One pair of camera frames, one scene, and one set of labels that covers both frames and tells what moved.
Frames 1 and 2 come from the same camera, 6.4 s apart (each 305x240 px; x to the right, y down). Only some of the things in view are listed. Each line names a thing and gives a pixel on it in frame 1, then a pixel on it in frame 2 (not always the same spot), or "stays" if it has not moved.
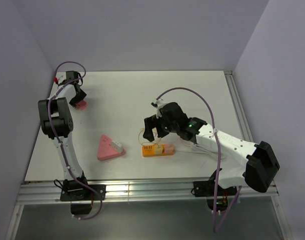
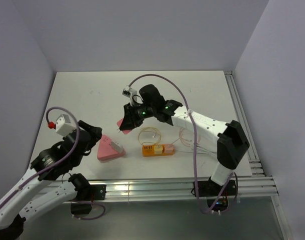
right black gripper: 151,122 to 130,120
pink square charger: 81,105 to 125,131
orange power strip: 149,151 stays
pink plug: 168,148 stays
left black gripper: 82,96 to 96,131
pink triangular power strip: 105,150 stays
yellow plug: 158,149 stays
